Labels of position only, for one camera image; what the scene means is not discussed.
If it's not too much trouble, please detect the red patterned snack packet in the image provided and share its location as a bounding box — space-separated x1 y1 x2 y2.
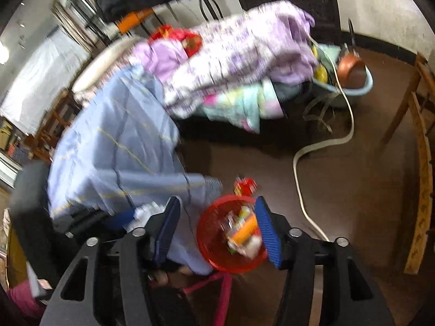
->
233 177 258 196

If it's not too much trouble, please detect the white red medicine box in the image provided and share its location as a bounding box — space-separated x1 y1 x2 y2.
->
225 206 262 260

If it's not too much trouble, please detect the maroon left sleeve forearm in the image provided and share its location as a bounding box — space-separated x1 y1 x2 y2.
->
6 280 46 319

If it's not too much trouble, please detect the red plastic trash basket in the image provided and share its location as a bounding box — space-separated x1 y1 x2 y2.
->
196 195 267 274

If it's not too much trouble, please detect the left hand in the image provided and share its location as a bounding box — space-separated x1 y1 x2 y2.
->
148 266 195 289

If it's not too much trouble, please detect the light blue checked blanket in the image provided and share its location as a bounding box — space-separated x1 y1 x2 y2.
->
48 65 222 275

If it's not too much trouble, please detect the pastel tie-dye folded blanket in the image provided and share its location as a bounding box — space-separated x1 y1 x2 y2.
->
196 78 284 133

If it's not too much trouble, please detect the wooden armchair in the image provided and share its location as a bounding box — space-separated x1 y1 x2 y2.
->
24 88 82 163

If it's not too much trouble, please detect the light blue basin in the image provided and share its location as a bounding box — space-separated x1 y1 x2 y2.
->
312 43 373 108

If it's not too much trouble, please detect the lilac garment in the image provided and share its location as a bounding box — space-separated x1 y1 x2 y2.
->
128 39 189 83

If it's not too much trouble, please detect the white pillow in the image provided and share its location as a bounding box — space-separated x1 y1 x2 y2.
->
72 35 143 93

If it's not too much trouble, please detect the brown pot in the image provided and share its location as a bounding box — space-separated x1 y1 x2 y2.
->
337 53 366 89

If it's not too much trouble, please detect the purple floral quilt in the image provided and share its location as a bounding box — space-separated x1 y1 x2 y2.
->
164 0 318 118

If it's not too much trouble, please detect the white cloth cover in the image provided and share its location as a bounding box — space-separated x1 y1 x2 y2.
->
1 28 89 135

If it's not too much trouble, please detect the red patterned cloth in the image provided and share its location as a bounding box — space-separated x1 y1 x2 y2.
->
148 24 203 57

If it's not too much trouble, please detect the wooden chair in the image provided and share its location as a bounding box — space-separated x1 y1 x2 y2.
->
380 52 435 275

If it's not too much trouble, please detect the white cable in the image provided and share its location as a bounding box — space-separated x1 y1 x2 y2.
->
293 37 356 243

